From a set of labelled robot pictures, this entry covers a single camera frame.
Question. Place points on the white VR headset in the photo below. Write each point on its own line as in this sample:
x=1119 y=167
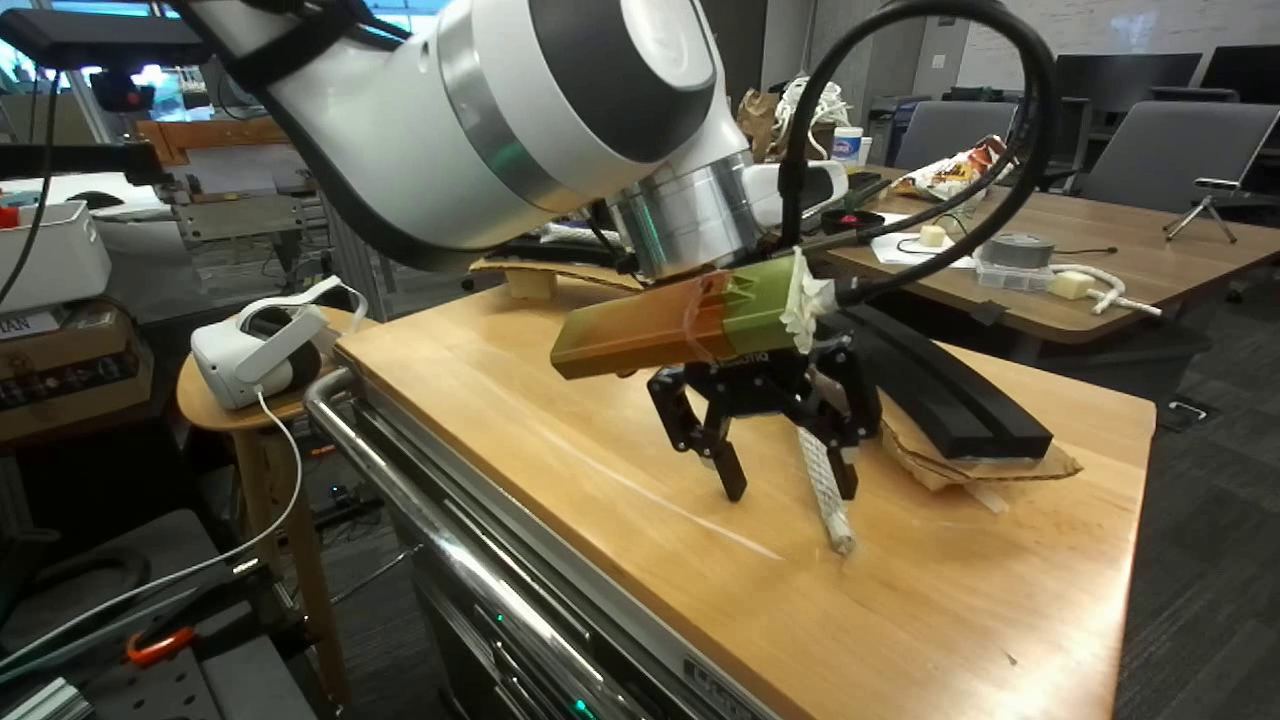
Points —
x=245 y=352

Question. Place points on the wooden shelf rack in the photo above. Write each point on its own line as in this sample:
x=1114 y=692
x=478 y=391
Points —
x=241 y=222

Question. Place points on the white bottle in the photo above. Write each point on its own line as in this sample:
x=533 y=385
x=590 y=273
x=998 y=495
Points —
x=844 y=144

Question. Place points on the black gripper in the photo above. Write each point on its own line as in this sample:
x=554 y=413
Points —
x=775 y=385

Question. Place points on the grey office chair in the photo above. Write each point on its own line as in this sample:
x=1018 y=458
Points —
x=955 y=123
x=1175 y=144

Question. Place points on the black monitor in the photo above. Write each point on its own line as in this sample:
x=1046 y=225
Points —
x=1121 y=74
x=1244 y=70

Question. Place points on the grey perforated breadboard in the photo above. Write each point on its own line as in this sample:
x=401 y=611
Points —
x=203 y=684

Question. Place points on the white box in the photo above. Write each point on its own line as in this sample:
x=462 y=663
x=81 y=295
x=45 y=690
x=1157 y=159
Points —
x=54 y=262

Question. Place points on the black curved grooved track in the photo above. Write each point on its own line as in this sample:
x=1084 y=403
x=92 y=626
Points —
x=963 y=403

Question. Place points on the black flat tray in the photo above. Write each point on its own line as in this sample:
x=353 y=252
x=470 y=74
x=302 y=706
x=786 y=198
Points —
x=92 y=32

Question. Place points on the round wooden stool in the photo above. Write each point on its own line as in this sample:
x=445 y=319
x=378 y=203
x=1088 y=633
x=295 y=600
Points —
x=215 y=413

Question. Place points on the orange clamp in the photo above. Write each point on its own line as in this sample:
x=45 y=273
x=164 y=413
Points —
x=163 y=648

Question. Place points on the brown cardboard box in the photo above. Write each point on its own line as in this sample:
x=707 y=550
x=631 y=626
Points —
x=67 y=361

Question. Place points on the orange and green camera mount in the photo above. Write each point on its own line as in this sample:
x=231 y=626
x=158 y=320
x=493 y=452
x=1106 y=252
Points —
x=640 y=333

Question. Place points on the small tabletop tripod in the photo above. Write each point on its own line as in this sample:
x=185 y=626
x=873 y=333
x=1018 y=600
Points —
x=1206 y=203

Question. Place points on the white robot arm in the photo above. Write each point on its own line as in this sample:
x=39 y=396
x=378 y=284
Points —
x=464 y=105

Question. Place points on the grey tape roll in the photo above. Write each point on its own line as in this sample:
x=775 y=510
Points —
x=1020 y=249

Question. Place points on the chips snack bag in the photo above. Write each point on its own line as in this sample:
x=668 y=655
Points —
x=972 y=167

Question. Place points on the white paper sheet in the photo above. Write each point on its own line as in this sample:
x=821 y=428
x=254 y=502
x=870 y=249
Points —
x=922 y=249

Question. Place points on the pale yellow block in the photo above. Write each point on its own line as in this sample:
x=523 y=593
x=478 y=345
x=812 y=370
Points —
x=934 y=239

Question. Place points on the wooden board worktop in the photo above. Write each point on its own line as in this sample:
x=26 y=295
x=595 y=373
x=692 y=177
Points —
x=533 y=641

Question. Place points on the wooden desk with clutter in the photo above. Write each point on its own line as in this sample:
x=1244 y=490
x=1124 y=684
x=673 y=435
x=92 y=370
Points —
x=1175 y=265

